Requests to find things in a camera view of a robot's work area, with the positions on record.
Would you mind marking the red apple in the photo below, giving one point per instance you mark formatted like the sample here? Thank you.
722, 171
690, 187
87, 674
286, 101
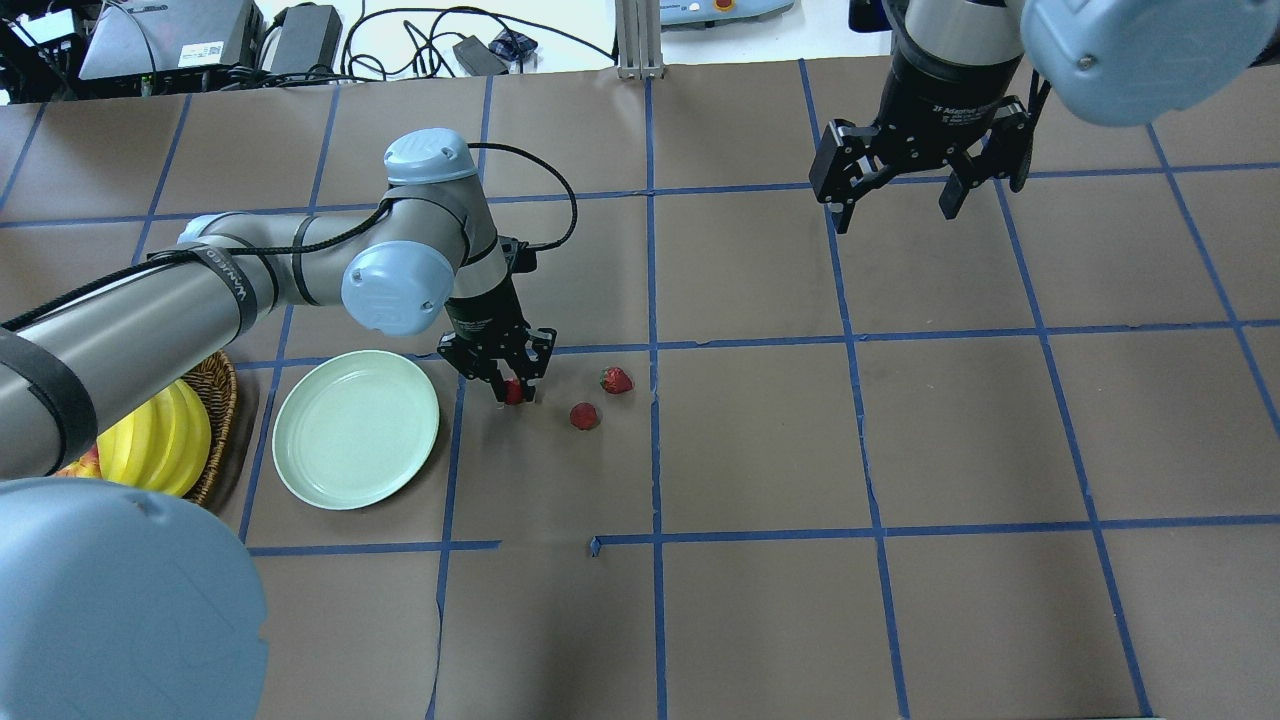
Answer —
87, 466

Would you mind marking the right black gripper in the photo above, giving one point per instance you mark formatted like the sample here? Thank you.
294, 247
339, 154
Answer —
940, 100

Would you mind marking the black computer box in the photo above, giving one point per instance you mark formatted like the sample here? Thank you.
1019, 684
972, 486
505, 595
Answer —
166, 39

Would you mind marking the black power adapter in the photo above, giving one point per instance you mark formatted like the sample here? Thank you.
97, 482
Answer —
303, 37

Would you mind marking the brown wicker basket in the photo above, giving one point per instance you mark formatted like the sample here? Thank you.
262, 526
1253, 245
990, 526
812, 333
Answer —
216, 384

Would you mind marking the light green plate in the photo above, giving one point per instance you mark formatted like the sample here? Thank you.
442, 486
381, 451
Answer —
355, 430

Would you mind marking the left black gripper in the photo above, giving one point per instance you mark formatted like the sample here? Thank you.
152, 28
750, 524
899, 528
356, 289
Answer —
482, 314

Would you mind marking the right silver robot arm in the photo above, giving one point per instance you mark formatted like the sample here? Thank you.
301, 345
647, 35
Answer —
1112, 63

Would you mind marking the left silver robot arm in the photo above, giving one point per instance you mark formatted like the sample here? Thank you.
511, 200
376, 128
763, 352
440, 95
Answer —
125, 603

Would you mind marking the yellow banana bunch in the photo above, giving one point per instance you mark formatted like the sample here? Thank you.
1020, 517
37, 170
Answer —
162, 446

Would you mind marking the aluminium frame post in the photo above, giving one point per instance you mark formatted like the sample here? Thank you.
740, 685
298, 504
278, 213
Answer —
637, 35

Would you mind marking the plain red strawberry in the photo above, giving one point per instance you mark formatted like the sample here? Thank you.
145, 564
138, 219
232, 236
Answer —
584, 416

